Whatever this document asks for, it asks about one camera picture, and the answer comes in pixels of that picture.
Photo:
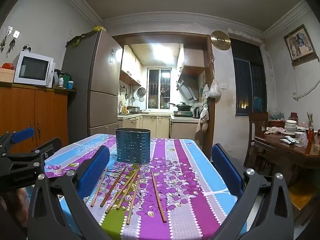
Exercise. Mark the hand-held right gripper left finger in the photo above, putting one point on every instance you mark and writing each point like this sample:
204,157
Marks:
93,172

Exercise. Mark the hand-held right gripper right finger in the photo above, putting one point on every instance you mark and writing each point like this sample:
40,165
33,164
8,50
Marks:
226,172

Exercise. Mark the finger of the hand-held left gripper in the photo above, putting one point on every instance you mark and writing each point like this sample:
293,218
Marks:
22,134
51,145

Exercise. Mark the blue perforated metal utensil holder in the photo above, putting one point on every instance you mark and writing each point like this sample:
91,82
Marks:
132,145

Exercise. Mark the person's left forearm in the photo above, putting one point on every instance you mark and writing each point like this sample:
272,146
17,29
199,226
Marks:
22,196

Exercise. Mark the orange wooden cabinet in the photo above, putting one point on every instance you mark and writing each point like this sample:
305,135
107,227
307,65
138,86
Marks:
37,110

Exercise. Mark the striped floral tablecloth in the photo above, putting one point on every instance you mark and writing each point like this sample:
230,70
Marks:
190,180

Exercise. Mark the hanging kitchen cloths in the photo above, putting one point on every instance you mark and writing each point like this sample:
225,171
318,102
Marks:
202,121

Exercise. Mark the beige stove counter cabinet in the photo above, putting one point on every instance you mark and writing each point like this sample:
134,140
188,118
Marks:
183,130

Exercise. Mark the cardboard box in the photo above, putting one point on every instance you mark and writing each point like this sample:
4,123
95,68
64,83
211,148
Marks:
7,75

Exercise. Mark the dark wooden chair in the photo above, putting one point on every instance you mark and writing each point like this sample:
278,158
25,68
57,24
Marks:
258,120

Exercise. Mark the pink cloth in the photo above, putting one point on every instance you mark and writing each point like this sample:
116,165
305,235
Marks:
273,130

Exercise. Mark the blue and white cup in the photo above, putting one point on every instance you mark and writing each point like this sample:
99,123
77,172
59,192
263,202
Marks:
70,85

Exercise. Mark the white pill bottle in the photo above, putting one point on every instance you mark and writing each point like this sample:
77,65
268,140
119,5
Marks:
61,82

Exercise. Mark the dark wooden dining table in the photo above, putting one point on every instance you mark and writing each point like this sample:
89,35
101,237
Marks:
287,152

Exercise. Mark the green cup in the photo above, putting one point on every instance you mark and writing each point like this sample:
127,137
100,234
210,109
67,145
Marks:
66,82

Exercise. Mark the white microwave oven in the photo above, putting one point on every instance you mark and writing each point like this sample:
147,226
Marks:
32,70

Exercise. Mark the steel electric kettle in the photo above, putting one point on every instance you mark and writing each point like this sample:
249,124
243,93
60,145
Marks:
196,113

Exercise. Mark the beige lower kitchen cabinets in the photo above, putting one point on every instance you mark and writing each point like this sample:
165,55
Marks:
150,126

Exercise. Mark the beige kitchen cabinets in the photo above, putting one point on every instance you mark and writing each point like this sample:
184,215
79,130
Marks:
130,65
150,126

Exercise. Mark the gas stove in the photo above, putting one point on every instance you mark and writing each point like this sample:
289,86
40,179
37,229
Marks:
182,113

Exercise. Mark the steel cooking pot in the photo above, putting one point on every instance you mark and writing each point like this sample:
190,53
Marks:
133,109

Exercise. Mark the wooden stool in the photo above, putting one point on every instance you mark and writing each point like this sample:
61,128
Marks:
301,195

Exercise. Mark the black wok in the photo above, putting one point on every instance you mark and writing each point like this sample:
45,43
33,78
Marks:
182,107

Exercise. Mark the stack of white bowls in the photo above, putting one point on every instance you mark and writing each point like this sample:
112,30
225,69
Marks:
290,127

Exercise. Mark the brown refrigerator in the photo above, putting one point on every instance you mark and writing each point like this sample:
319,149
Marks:
100,80

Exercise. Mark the hanging white plastic bag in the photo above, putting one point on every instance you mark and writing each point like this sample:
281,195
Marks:
215,90

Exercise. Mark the small alarm clock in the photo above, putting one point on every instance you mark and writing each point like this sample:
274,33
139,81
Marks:
26,48

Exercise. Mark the glass jar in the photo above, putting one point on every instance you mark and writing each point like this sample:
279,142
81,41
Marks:
293,117

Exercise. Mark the steel range hood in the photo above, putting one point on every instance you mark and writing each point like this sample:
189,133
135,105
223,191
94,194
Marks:
187,88

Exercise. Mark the red bottle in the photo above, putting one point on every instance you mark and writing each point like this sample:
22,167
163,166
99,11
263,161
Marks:
311,135

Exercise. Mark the round metal strainer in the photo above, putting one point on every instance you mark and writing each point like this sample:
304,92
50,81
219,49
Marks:
141,92

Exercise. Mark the dark barred window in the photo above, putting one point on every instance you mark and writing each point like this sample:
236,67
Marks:
247,80

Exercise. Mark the kitchen window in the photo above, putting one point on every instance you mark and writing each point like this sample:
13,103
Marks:
160,87

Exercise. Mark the green leafy garland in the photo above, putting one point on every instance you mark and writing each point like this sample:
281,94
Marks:
78,38

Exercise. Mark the beige upper kitchen cabinets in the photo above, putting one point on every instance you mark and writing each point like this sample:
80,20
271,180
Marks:
130,65

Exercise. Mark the beige cabinet above range hood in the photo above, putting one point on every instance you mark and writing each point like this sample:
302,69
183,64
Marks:
192,57

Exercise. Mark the yellow item on refrigerator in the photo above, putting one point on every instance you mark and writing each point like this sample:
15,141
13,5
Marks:
100,28

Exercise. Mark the framed elephant picture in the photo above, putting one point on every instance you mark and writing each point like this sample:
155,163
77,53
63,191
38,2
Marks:
300,43

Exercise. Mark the hanging wall ornament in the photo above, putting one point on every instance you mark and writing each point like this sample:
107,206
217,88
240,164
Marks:
3,42
11,45

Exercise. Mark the round gold wall clock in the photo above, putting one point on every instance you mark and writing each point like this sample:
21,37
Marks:
220,41

